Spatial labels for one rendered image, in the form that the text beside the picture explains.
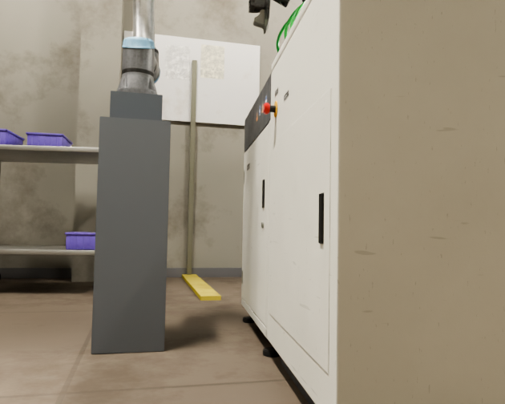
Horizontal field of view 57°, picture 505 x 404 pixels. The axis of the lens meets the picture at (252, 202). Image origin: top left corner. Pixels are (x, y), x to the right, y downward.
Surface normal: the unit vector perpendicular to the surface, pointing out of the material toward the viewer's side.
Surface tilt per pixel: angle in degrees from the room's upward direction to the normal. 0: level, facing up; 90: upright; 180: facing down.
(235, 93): 90
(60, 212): 90
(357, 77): 90
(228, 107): 90
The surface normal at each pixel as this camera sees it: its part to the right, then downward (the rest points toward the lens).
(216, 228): 0.23, -0.05
